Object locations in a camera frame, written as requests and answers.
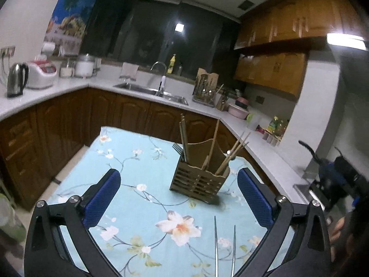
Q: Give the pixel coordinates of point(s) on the metal fork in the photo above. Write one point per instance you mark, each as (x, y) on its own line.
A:
(177, 150)

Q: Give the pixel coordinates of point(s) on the stacked dark pink bowls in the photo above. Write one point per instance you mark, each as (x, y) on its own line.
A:
(241, 101)

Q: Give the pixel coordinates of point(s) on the small dark bottle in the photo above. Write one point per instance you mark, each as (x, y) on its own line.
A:
(180, 69)

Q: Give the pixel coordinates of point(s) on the yellow dish soap bottle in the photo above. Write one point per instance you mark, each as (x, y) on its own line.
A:
(171, 65)

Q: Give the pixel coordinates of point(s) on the paper towel roll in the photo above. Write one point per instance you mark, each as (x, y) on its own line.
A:
(48, 48)

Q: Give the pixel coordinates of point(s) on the blue floral tablecloth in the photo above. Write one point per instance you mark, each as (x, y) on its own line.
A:
(138, 161)

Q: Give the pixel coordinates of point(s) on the wooden knife block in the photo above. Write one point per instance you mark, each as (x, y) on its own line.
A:
(222, 101)

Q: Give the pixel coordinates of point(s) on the glass storage jars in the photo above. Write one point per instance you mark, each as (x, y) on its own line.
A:
(84, 67)

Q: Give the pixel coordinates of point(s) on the metal chopstick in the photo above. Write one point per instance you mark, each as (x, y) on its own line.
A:
(234, 251)
(216, 245)
(182, 132)
(186, 141)

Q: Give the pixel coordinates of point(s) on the wooden chopstick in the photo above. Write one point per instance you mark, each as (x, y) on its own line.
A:
(238, 155)
(215, 134)
(232, 150)

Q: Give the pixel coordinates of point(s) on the wooden utensil holder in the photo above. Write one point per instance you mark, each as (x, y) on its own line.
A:
(199, 179)

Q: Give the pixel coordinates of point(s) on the white plastic cup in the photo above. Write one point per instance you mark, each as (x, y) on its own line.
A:
(253, 122)

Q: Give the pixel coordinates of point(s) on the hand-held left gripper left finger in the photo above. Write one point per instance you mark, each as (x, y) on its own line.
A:
(103, 199)

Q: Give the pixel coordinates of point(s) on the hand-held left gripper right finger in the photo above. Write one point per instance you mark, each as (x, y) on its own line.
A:
(255, 199)

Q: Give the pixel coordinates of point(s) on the stainless steel sink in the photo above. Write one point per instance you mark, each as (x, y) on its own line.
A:
(150, 92)

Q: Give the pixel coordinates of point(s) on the red and white cooker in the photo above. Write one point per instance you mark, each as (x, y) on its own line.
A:
(41, 75)

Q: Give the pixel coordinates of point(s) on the wall power outlet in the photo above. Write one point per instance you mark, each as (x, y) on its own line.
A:
(8, 51)

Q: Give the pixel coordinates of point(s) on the ceiling vent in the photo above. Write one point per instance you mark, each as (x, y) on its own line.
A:
(246, 5)

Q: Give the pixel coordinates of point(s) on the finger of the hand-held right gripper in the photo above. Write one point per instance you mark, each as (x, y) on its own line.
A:
(327, 170)

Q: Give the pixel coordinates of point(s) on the dark kitchen window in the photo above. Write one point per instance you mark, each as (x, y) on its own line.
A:
(121, 34)

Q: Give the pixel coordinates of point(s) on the wooden upper cabinets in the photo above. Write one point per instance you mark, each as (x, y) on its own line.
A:
(288, 20)

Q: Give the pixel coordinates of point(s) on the seasoning jar set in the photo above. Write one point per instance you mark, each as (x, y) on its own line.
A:
(271, 140)

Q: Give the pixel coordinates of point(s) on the beach fruit wall poster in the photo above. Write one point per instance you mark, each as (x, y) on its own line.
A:
(72, 14)

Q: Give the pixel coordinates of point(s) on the wall switch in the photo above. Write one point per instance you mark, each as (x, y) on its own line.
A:
(260, 99)

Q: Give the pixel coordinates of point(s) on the glass storage jar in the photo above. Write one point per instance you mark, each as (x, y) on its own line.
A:
(66, 69)

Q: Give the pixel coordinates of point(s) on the white dish cloth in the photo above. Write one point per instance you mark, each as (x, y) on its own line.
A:
(129, 71)

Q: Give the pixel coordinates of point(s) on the person's right hand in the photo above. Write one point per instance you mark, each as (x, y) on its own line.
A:
(338, 230)

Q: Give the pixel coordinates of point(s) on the green drink bottle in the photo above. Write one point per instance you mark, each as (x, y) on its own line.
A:
(274, 125)

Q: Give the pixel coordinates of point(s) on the stainless steel electric kettle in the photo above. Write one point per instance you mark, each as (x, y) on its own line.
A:
(16, 80)

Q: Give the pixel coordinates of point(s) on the brown wooden base cabinets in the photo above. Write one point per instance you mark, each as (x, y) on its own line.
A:
(57, 127)

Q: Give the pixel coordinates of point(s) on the metal dish rack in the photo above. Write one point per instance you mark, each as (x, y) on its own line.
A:
(205, 96)

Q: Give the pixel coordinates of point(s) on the chrome sink faucet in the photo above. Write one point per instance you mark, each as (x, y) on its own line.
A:
(161, 78)

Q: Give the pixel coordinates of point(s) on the pale green plastic bag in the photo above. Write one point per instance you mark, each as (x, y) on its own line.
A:
(11, 219)

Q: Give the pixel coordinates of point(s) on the wooden cutting board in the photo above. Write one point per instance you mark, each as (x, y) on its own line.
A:
(207, 76)

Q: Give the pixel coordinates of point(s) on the pink plastic basin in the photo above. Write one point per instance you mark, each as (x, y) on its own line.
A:
(238, 112)

